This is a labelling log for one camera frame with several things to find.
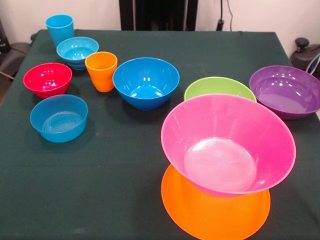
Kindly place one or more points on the translucent blue bowl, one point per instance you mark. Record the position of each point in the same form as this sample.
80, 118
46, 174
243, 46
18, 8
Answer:
58, 120

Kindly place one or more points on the dark green tablecloth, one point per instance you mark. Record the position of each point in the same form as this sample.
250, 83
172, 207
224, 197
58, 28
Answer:
100, 175

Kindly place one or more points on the large orange bowl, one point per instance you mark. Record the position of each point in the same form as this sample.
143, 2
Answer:
215, 217

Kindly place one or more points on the small crimson bowl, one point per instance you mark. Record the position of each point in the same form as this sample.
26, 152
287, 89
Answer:
47, 80

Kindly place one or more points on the green bowl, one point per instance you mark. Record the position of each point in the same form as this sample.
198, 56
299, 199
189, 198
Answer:
217, 86

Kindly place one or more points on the blue cup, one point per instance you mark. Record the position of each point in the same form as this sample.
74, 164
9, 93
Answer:
60, 30

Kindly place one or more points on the small ribbed cyan bowl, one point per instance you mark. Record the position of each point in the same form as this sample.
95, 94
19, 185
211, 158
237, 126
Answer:
75, 50

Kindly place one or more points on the purple bowl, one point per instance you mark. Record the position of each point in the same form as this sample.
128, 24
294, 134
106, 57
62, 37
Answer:
285, 100

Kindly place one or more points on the large pink bowl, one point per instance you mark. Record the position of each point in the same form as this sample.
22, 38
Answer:
225, 120

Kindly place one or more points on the orange cup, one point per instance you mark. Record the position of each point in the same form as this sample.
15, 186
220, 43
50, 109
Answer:
101, 77

